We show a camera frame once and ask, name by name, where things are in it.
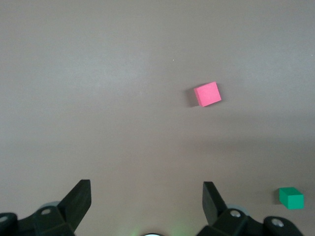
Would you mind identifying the red foam cube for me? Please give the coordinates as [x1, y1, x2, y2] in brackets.
[193, 81, 222, 108]

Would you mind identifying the green foam cube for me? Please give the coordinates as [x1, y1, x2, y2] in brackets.
[279, 186, 305, 210]

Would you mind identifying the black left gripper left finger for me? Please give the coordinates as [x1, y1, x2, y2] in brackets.
[18, 179, 93, 236]

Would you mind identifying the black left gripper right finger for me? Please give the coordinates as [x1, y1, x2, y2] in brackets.
[196, 181, 264, 236]

